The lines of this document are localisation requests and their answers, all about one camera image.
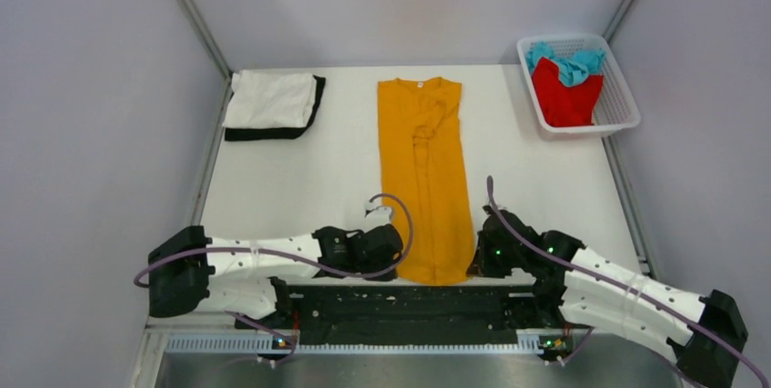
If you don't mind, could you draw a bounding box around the yellow t shirt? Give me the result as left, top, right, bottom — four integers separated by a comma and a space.
377, 77, 476, 285

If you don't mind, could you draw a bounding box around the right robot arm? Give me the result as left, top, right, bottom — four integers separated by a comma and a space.
472, 205, 748, 387

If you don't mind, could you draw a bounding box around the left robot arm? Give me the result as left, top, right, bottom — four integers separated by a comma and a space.
135, 224, 406, 328

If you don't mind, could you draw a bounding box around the red t shirt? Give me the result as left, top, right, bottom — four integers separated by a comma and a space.
531, 58, 604, 128

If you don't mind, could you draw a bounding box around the white plastic basket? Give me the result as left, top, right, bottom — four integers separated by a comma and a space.
516, 34, 641, 140

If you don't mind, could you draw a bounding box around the folded black t shirt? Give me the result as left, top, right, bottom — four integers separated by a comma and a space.
223, 70, 325, 142

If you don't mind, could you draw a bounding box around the folded white t shirt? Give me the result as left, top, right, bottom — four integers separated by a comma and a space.
223, 70, 318, 129

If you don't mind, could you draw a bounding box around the teal t shirt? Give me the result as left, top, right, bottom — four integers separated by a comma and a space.
526, 42, 606, 87

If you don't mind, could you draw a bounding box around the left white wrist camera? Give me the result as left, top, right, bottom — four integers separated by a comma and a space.
363, 203, 394, 232

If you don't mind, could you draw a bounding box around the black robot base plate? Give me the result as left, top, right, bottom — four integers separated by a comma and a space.
260, 285, 581, 346

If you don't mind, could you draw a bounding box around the white slotted cable duct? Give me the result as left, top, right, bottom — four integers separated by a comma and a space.
165, 333, 543, 355

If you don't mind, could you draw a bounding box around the left aluminium frame post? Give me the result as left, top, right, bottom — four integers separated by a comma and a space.
176, 0, 232, 80

